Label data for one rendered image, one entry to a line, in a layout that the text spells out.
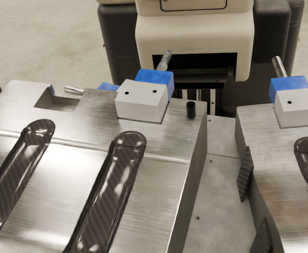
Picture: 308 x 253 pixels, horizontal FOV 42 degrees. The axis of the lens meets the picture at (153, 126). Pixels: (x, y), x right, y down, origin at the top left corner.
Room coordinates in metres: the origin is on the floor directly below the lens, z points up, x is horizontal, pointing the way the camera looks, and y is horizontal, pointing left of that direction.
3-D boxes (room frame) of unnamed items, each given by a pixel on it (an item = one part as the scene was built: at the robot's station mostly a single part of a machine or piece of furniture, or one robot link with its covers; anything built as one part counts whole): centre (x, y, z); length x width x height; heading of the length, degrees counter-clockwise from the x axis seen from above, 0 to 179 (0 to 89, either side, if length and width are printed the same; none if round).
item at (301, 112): (0.37, -0.18, 0.86); 0.13 x 0.05 x 0.05; 175
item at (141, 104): (0.38, -0.01, 0.89); 0.13 x 0.05 x 0.05; 158
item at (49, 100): (0.38, 0.11, 0.87); 0.05 x 0.05 x 0.04; 68
